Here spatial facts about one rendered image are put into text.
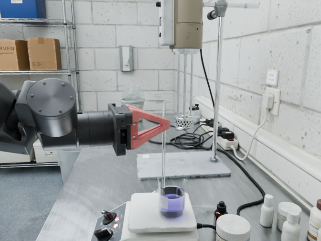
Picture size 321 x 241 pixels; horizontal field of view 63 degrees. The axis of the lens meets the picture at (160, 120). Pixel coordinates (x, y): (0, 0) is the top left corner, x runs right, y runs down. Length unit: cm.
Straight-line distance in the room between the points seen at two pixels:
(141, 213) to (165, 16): 55
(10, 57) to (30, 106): 236
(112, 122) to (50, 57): 221
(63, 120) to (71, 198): 44
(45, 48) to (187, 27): 194
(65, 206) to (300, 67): 74
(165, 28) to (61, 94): 51
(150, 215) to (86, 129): 20
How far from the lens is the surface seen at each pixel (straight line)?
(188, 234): 49
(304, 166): 76
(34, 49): 262
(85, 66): 289
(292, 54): 88
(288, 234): 59
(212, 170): 88
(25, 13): 270
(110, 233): 52
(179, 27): 81
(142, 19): 288
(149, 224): 48
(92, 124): 41
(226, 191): 78
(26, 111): 36
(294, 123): 86
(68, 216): 70
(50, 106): 34
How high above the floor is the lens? 112
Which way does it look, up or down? 14 degrees down
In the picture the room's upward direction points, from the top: straight up
